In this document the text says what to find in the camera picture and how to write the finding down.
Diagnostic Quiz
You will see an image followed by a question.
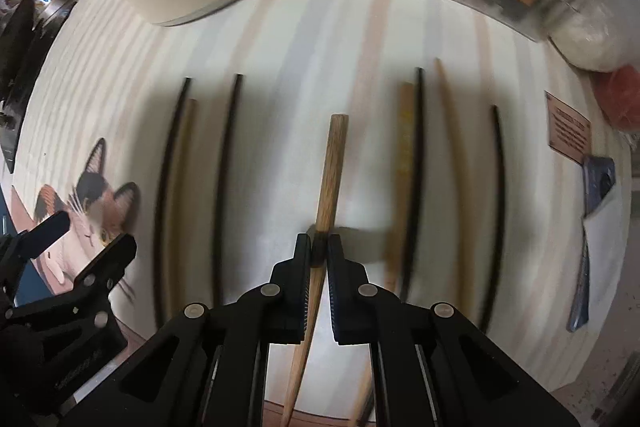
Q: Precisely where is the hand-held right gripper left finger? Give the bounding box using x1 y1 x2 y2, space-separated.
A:
57 233 314 427

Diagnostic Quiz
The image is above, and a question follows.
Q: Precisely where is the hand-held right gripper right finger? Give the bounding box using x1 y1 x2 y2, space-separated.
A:
326 234 581 427

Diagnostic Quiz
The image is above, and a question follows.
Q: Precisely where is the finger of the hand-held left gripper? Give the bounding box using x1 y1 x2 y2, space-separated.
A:
0 211 71 288
10 233 138 333

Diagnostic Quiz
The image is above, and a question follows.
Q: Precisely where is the black chopstick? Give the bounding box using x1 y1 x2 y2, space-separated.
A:
400 67 426 303
210 74 244 308
152 78 192 328
477 105 506 333

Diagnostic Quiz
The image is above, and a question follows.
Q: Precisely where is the wooden chopstick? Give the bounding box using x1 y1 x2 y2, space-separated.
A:
280 113 349 427
347 82 416 427
165 98 198 323
433 58 476 308

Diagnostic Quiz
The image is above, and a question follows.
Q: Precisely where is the cat picture mat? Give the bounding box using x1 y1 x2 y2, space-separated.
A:
10 137 166 343

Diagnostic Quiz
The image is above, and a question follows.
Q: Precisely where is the black frying pan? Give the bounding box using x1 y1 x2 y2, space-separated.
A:
0 0 81 172

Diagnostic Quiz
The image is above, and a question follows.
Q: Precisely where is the striped table mat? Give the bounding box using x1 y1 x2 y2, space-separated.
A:
10 0 631 423

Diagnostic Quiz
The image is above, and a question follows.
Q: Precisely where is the brown printed card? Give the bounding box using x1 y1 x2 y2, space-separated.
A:
544 91 592 165

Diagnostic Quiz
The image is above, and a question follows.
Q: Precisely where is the blue flat case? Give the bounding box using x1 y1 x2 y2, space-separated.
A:
566 154 617 333

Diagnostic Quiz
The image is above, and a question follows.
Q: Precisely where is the red round pouch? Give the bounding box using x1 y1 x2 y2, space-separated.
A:
597 64 640 130

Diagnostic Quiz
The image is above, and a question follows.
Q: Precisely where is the white plastic bag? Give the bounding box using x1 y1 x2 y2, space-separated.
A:
547 0 640 72

